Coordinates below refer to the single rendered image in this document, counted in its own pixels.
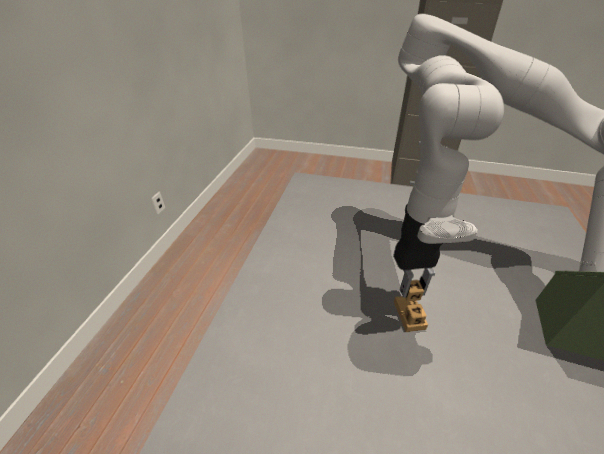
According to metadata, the small wooden tray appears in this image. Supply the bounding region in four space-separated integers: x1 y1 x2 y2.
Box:
394 296 428 332

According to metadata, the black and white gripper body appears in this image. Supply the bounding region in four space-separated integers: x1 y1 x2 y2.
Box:
393 183 478 270

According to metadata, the wooden number cube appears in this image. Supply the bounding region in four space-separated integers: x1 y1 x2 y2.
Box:
404 304 427 325
405 280 424 302

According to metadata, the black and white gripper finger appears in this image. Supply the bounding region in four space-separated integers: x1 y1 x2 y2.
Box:
419 268 435 296
399 270 414 298

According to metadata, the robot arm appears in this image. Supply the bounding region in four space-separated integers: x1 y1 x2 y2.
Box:
398 14 604 272

